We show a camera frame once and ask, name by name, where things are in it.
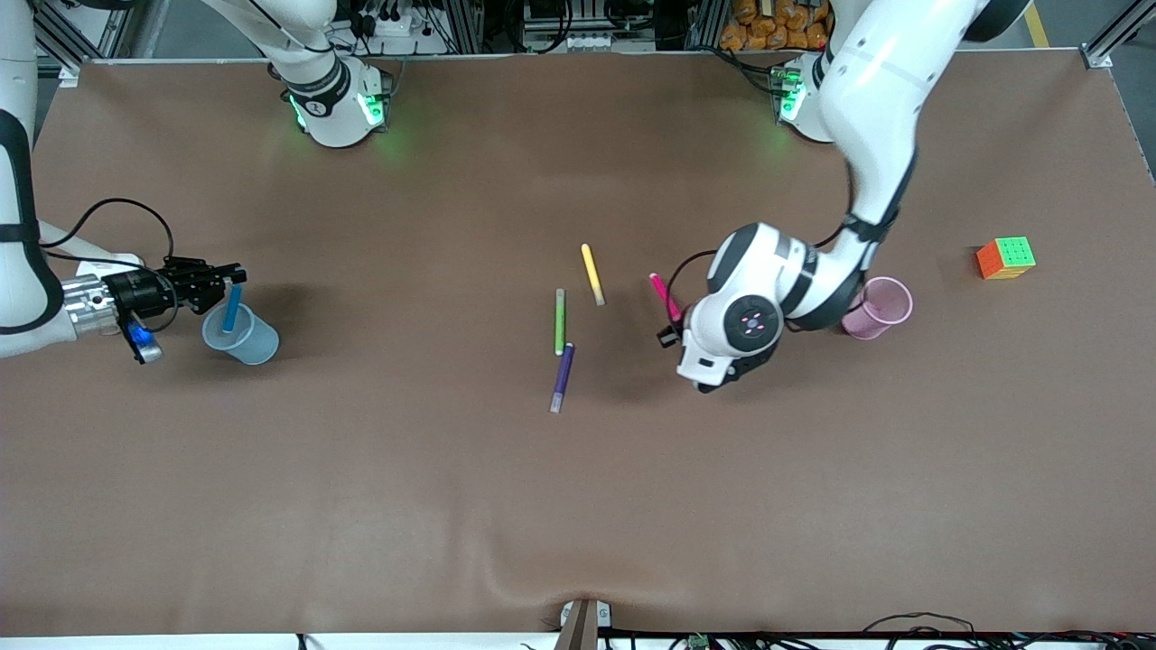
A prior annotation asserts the white power strip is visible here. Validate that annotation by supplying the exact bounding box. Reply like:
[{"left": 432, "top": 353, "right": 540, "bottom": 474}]
[{"left": 336, "top": 9, "right": 445, "bottom": 57}]

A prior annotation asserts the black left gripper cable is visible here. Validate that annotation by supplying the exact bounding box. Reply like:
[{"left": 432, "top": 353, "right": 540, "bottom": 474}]
[{"left": 667, "top": 250, "right": 723, "bottom": 313}]

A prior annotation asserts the pink marker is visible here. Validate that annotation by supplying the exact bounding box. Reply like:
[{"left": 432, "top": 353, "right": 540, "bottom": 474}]
[{"left": 649, "top": 273, "right": 684, "bottom": 326}]

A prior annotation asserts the aluminium frame profile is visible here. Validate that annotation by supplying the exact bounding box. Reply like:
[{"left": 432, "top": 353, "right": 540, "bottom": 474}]
[{"left": 1079, "top": 11, "right": 1156, "bottom": 70}]

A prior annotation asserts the pink mesh cup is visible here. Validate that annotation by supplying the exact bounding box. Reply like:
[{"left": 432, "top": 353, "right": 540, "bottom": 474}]
[{"left": 843, "top": 276, "right": 914, "bottom": 341}]

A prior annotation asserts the blue mesh cup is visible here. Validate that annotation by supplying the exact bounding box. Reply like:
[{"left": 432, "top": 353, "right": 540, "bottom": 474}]
[{"left": 201, "top": 302, "right": 280, "bottom": 366}]

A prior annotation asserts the colourful puzzle cube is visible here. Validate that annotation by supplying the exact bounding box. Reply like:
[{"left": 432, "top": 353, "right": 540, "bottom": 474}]
[{"left": 975, "top": 237, "right": 1037, "bottom": 281}]

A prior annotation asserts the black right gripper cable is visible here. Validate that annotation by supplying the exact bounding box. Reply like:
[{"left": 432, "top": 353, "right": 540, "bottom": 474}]
[{"left": 41, "top": 198, "right": 175, "bottom": 272}]

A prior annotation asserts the brown table mat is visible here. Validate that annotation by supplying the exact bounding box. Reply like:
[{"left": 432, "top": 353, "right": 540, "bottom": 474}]
[{"left": 0, "top": 50, "right": 1156, "bottom": 637}]

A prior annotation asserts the black cable bundle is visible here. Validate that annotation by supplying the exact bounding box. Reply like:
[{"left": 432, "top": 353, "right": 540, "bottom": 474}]
[{"left": 858, "top": 612, "right": 1156, "bottom": 650}]

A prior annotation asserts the grey camera mount clamp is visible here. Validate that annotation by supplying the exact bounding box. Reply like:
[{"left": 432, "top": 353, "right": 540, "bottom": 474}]
[{"left": 553, "top": 598, "right": 613, "bottom": 650}]

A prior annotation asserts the purple marker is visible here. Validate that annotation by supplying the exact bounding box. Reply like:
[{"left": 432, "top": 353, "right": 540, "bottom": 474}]
[{"left": 549, "top": 342, "right": 576, "bottom": 414}]

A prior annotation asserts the white desk lamp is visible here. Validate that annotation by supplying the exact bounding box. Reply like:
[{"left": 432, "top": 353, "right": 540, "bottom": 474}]
[{"left": 41, "top": 221, "right": 145, "bottom": 276}]

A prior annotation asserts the yellow marker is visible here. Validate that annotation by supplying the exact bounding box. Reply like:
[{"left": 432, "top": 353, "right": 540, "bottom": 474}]
[{"left": 581, "top": 243, "right": 607, "bottom": 307}]

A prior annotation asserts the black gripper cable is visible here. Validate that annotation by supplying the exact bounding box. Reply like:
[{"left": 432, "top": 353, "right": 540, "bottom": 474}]
[
  {"left": 41, "top": 198, "right": 175, "bottom": 272},
  {"left": 667, "top": 250, "right": 723, "bottom": 313}
]

